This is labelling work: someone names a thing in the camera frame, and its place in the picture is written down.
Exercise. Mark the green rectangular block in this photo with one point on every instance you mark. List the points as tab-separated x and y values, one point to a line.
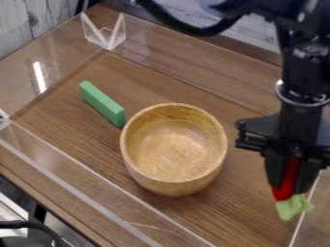
110	109

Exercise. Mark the clear acrylic tray enclosure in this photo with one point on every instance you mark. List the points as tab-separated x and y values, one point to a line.
60	148

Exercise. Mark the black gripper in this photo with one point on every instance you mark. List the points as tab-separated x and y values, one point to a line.
297	132

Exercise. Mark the wooden bowl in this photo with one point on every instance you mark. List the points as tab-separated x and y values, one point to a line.
174	146

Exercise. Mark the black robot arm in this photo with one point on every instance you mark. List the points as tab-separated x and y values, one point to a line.
302	25

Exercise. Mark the red plush strawberry toy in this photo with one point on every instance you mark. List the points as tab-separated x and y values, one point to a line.
290	203

